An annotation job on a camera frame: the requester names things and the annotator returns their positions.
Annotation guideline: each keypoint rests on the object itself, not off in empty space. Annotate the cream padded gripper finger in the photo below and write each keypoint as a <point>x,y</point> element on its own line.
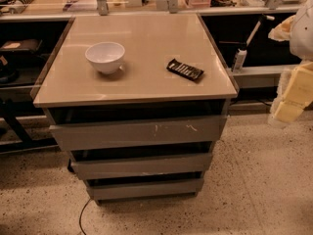
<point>294,94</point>

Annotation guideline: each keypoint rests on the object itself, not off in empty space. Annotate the grey drawer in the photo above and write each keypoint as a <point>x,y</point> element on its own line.
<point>138,190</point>
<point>132,133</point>
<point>142,166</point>

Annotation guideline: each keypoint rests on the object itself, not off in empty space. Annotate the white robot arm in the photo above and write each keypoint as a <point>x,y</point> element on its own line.
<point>298,30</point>

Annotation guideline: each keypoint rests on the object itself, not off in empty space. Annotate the grey top drawer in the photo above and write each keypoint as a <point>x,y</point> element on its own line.
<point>132,133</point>

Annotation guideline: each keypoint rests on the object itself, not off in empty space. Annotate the grey drawer cabinet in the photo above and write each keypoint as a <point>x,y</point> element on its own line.
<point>142,88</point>

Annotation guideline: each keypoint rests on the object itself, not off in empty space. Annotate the grey bottom drawer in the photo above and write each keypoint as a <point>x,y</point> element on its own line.
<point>138,190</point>

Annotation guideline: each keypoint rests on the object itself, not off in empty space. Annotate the white glue bottle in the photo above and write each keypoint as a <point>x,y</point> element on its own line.
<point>239,60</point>

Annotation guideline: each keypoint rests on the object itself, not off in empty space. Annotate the white black-tipped rod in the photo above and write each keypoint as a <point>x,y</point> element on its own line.
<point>260,21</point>

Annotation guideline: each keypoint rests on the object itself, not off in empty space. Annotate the black snack bar packet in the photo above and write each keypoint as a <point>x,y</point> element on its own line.
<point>184,70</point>

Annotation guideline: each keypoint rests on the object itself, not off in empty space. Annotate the white ceramic bowl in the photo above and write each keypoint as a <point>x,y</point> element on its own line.
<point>105,57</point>

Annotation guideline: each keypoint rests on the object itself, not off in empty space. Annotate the black tray on shelf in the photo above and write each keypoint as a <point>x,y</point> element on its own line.
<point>28,45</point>

